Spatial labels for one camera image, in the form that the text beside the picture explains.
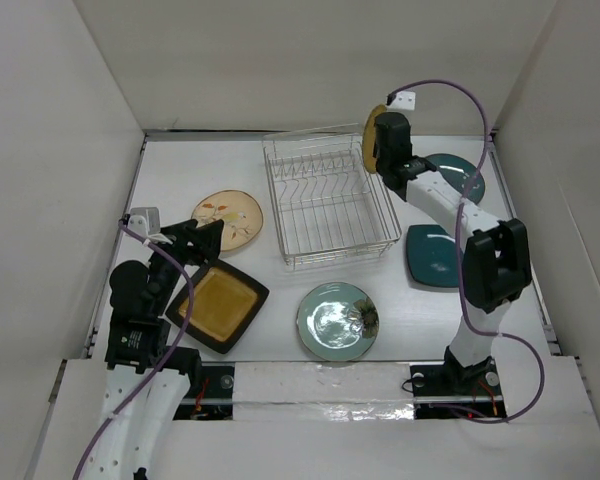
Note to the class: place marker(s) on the round woven bamboo plate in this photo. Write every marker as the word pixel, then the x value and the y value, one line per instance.
pixel 369 138

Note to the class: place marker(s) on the square dark teal plate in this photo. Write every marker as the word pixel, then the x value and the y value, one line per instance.
pixel 431 256

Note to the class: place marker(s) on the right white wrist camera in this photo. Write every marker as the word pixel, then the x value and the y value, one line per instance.
pixel 404 100

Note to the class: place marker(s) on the beige bird painted plate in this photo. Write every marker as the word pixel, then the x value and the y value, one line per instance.
pixel 240 213

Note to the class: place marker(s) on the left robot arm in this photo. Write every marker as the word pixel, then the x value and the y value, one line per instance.
pixel 147 374

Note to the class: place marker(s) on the metal wire dish rack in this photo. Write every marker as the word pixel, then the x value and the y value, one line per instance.
pixel 327 208

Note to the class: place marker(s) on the light green flower plate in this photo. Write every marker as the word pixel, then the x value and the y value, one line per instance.
pixel 337 322

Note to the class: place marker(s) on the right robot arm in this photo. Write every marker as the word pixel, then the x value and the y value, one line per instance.
pixel 494 256

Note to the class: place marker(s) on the silver taped front rail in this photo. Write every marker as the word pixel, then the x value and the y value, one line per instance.
pixel 346 392

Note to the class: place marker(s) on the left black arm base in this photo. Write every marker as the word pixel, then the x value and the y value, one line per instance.
pixel 212 398

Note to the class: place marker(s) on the square brown yellow plate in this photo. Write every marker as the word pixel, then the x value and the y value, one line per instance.
pixel 226 301

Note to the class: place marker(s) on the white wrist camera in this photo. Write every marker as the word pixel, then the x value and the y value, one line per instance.
pixel 404 100
pixel 143 224

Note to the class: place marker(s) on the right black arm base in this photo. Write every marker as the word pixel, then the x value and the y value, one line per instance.
pixel 435 398

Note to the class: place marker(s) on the round dark teal plate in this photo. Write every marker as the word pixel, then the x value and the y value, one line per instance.
pixel 457 171

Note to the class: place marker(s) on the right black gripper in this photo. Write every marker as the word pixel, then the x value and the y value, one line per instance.
pixel 376 150

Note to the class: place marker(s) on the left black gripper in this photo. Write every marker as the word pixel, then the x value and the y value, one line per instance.
pixel 194 243

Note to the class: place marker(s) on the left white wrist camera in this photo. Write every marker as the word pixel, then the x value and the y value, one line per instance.
pixel 143 224

